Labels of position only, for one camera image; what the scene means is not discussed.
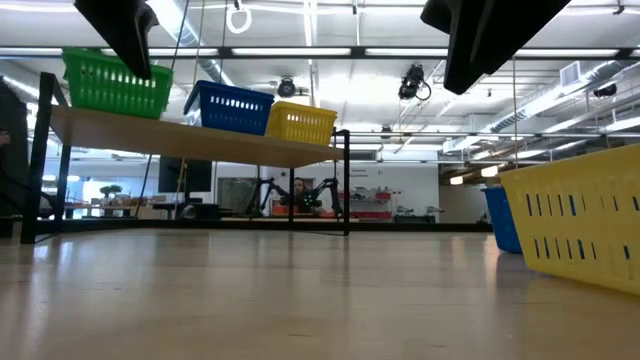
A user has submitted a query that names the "green plastic basket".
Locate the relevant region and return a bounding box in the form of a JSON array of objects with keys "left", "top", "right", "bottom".
[{"left": 61, "top": 46, "right": 175, "bottom": 121}]

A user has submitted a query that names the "wooden shelf with black legs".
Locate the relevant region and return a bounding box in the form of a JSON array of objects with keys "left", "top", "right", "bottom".
[{"left": 19, "top": 71, "right": 351, "bottom": 246}]

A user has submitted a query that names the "grey ceiling vent box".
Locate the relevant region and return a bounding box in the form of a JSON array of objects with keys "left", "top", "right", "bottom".
[{"left": 559, "top": 60, "right": 582, "bottom": 89}]

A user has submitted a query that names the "round black ceiling device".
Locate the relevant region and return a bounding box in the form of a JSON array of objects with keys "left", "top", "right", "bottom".
[{"left": 276, "top": 76, "right": 299, "bottom": 99}]

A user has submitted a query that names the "black screen panel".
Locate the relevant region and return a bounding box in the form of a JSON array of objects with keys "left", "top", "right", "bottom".
[{"left": 158, "top": 156, "right": 214, "bottom": 194}]

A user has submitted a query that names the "black partition panel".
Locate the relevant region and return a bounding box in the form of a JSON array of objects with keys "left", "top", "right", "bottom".
[{"left": 0, "top": 79, "right": 29, "bottom": 239}]

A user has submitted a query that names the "red and white storage rack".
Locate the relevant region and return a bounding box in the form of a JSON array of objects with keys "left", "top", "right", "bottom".
[{"left": 344, "top": 187, "right": 396, "bottom": 221}]

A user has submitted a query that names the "person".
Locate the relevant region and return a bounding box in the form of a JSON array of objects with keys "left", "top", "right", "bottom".
[{"left": 292, "top": 177, "right": 322, "bottom": 216}]

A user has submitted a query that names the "silver ventilation duct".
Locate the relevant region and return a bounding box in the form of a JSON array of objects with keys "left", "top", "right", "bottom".
[
  {"left": 492, "top": 59, "right": 640, "bottom": 134},
  {"left": 144, "top": 0, "right": 241, "bottom": 96}
]

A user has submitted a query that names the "long thin black cable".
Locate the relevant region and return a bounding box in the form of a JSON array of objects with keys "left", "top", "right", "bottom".
[{"left": 134, "top": 0, "right": 191, "bottom": 219}]

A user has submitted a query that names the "black overhead camera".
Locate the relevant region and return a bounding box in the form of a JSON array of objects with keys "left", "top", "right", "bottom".
[{"left": 397, "top": 63, "right": 432, "bottom": 101}]

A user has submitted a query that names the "white hanging ring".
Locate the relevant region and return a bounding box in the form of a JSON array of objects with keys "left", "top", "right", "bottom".
[{"left": 225, "top": 0, "right": 253, "bottom": 35}]

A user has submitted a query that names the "black overhead frame bar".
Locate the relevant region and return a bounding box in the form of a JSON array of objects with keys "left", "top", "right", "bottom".
[{"left": 0, "top": 45, "right": 640, "bottom": 61}]

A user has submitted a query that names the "thin yellowish hanging rope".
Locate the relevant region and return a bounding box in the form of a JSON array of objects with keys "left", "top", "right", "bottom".
[{"left": 509, "top": 55, "right": 519, "bottom": 169}]

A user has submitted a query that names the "black aluminium table frame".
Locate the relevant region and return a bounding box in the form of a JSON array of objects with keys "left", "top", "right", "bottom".
[{"left": 34, "top": 218, "right": 494, "bottom": 234}]

